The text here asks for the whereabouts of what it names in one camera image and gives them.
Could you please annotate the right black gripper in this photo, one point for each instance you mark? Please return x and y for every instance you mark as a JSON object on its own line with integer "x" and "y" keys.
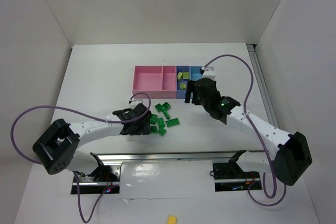
{"x": 199, "y": 92}

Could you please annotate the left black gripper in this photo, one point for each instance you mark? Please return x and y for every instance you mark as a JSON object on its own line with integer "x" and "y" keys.
{"x": 144, "y": 123}

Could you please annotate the lime lego brick small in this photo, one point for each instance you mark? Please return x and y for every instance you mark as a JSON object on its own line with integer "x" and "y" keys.
{"x": 183, "y": 86}

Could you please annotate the green lego long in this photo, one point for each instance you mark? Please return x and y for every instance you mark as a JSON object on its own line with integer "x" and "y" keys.
{"x": 165, "y": 113}
{"x": 172, "y": 122}

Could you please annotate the lime lego brick front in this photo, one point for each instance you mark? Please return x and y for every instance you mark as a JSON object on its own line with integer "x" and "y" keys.
{"x": 185, "y": 75}

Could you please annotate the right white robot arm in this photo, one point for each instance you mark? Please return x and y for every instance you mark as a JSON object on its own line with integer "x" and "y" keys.
{"x": 287, "y": 155}

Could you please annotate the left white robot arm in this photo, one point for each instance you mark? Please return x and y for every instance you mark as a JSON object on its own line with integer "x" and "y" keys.
{"x": 57, "y": 148}

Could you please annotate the small pink bin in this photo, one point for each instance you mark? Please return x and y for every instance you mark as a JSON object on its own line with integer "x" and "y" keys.
{"x": 169, "y": 82}

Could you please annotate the large pink bin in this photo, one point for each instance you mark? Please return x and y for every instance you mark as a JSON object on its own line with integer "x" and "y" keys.
{"x": 149, "y": 80}

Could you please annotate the yellow lego brick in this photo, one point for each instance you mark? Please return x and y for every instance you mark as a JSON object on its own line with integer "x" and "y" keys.
{"x": 172, "y": 220}

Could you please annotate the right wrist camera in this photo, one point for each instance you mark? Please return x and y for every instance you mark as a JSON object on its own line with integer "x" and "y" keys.
{"x": 208, "y": 72}

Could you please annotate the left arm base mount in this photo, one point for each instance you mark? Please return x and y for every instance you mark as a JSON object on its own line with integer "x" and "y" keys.
{"x": 102, "y": 174}

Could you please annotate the aluminium rail right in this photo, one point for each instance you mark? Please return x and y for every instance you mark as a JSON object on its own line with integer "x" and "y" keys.
{"x": 262, "y": 85}

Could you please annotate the aluminium rail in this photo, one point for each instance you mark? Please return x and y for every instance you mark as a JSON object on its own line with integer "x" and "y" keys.
{"x": 262, "y": 85}
{"x": 165, "y": 156}

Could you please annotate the aluminium rail front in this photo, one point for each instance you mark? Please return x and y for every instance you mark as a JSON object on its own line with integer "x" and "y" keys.
{"x": 165, "y": 156}

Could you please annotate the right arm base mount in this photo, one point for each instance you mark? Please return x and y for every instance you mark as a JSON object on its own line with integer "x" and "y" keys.
{"x": 228, "y": 176}

